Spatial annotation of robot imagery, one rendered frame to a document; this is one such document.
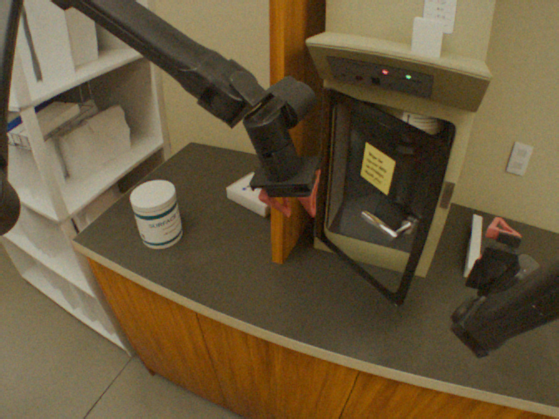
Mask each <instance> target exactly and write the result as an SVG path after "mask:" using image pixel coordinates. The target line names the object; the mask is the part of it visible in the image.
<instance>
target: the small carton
mask: <svg viewBox="0 0 559 419"><path fill-rule="evenodd" d="M443 25H444V24H443V22H441V21H437V20H433V19H428V18H423V17H415V18H414V23H413V39H412V47H411V52H417V53H422V54H426V55H429V56H434V57H440V51H441V45H442V38H443Z"/></svg>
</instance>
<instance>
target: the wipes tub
mask: <svg viewBox="0 0 559 419"><path fill-rule="evenodd" d="M131 205H132V208H133V212H134V215H135V218H136V223H137V226H138V229H139V232H140V235H141V238H142V241H143V243H144V244H145V245H146V246H147V247H150V248H153V249H164V248H168V247H170V246H172V245H173V244H175V243H176V242H177V241H178V240H179V239H180V238H181V236H182V226H181V217H180V213H179V209H178V204H177V199H176V191H175V187H174V185H173V184H172V183H170V182H168V181H165V180H153V181H149V182H146V183H144V184H142V185H140V186H138V187H137V188H135V189H134V190H133V192H132V193H131Z"/></svg>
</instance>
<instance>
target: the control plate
mask: <svg viewBox="0 0 559 419"><path fill-rule="evenodd" d="M326 57H327V59H328V62H329V65H330V68H331V71H332V73H333V76H334V79H335V80H341V81H350V82H354V83H359V84H364V85H368V86H376V87H380V88H384V89H388V90H392V91H399V92H403V93H407V94H410V95H415V96H421V97H424V98H428V99H430V97H431V92H432V88H433V78H434V76H431V75H428V74H424V73H420V72H416V71H410V70H405V69H401V68H397V67H389V66H385V65H380V64H375V63H371V62H361V61H356V60H351V59H346V58H340V57H329V56H326ZM383 71H387V72H388V74H385V73H383ZM342 73H343V74H345V75H346V76H341V74H342ZM407 75H409V76H411V78H410V79H408V78H407V77H406V76H407ZM356 76H361V77H362V78H363V80H362V81H358V80H356V79H355V77H356ZM371 77H376V78H379V80H380V85H377V84H373V83H372V80H371ZM388 82H392V83H393V85H391V86H389V85H388ZM400 85H405V87H404V88H401V86H400ZM414 87H416V88H418V90H417V91H414V89H413V88H414Z"/></svg>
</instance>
